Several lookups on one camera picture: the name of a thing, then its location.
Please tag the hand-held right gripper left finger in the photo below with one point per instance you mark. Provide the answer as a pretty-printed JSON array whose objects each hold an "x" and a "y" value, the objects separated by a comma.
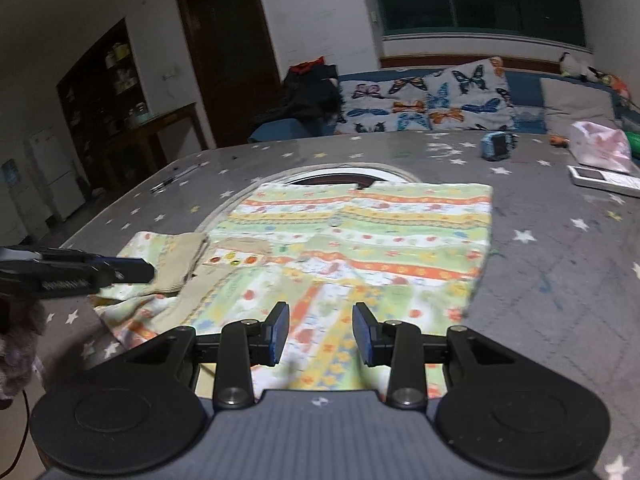
[{"x": 279, "y": 334}]

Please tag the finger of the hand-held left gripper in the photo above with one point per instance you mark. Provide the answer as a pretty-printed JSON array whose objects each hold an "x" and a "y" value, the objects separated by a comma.
[
  {"x": 70, "y": 285},
  {"x": 125, "y": 269}
]

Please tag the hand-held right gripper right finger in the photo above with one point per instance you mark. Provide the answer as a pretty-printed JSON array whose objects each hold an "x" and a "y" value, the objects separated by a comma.
[{"x": 362, "y": 334}]

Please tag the striped floral shirt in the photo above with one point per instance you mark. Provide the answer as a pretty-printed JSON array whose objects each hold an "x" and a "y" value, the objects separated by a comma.
[{"x": 360, "y": 245}]

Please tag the person's left forearm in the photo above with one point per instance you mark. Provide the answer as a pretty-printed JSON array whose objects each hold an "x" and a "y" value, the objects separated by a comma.
[{"x": 14, "y": 345}]

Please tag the dark clothes pile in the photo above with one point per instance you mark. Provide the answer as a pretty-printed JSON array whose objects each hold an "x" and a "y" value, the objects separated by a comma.
[{"x": 309, "y": 92}]

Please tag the black pen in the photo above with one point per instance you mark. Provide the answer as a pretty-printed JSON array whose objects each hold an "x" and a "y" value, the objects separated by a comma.
[{"x": 176, "y": 178}]

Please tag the wooden side table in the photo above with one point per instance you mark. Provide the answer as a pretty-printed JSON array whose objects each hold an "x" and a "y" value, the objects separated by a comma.
[{"x": 150, "y": 132}]

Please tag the dark wooden shelf cabinet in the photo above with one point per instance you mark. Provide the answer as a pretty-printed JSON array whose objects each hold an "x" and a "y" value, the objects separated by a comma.
[{"x": 102, "y": 95}]

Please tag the grey star-printed table mat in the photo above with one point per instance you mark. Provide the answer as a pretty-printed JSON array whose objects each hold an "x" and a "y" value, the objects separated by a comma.
[{"x": 540, "y": 260}]

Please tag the large butterfly print pillow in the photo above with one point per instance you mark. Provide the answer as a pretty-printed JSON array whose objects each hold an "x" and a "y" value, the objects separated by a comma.
[{"x": 385, "y": 105}]

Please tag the blue toy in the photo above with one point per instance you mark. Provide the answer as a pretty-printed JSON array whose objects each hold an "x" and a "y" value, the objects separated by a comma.
[{"x": 496, "y": 145}]

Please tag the dark wooden door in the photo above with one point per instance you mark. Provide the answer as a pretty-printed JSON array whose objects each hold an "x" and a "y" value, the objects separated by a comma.
[{"x": 227, "y": 55}]

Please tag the small butterfly print pillow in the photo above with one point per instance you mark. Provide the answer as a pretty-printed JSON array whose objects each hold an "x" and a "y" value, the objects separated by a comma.
[{"x": 470, "y": 97}]

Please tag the small orange object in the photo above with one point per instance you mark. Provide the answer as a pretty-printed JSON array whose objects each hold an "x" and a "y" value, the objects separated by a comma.
[{"x": 558, "y": 140}]

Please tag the white flat box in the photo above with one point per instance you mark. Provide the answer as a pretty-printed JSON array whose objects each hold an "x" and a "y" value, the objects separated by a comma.
[{"x": 602, "y": 178}]

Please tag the blue sofa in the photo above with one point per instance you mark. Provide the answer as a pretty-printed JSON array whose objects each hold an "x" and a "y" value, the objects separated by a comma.
[{"x": 525, "y": 95}]

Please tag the pink plastic bag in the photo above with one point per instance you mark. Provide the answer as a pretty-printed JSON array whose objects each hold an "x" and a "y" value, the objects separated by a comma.
[{"x": 597, "y": 146}]

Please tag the beige cushion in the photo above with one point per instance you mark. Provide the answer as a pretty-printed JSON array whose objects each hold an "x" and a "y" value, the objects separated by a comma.
[{"x": 575, "y": 100}]

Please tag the green object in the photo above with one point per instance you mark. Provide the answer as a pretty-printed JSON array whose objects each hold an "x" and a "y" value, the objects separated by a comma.
[{"x": 633, "y": 143}]

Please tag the black and white plush toy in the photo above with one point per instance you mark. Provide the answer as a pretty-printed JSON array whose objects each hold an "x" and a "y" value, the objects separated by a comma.
[{"x": 575, "y": 65}]

